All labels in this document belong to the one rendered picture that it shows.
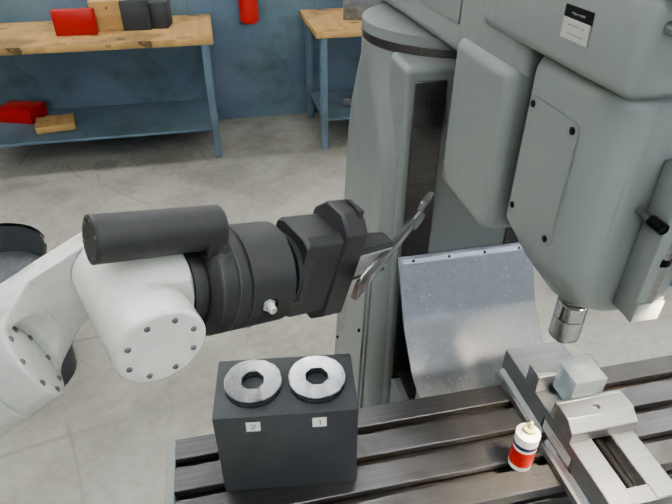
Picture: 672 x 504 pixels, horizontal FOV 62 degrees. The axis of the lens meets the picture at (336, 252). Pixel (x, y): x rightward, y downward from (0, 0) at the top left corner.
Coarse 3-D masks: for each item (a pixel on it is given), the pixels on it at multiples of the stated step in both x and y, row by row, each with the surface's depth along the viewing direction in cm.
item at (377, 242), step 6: (372, 234) 56; (378, 234) 56; (384, 234) 57; (366, 240) 54; (372, 240) 55; (378, 240) 55; (384, 240) 56; (390, 240) 56; (366, 246) 53; (372, 246) 54; (378, 246) 54; (384, 246) 55; (390, 246) 56; (366, 252) 53; (372, 252) 54; (378, 252) 55
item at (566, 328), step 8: (560, 312) 85; (552, 320) 88; (560, 320) 86; (568, 320) 85; (576, 320) 84; (584, 320) 85; (552, 328) 88; (560, 328) 86; (568, 328) 86; (576, 328) 86; (552, 336) 88; (560, 336) 87; (568, 336) 86; (576, 336) 87
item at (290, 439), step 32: (224, 384) 86; (256, 384) 87; (288, 384) 87; (320, 384) 86; (352, 384) 87; (224, 416) 82; (256, 416) 82; (288, 416) 83; (320, 416) 84; (352, 416) 84; (224, 448) 86; (256, 448) 87; (288, 448) 87; (320, 448) 88; (352, 448) 89; (224, 480) 91; (256, 480) 91; (288, 480) 92; (320, 480) 93; (352, 480) 94
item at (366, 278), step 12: (420, 204) 66; (420, 216) 67; (408, 228) 62; (396, 240) 58; (384, 252) 55; (372, 264) 53; (384, 264) 56; (360, 276) 51; (372, 276) 52; (360, 288) 50
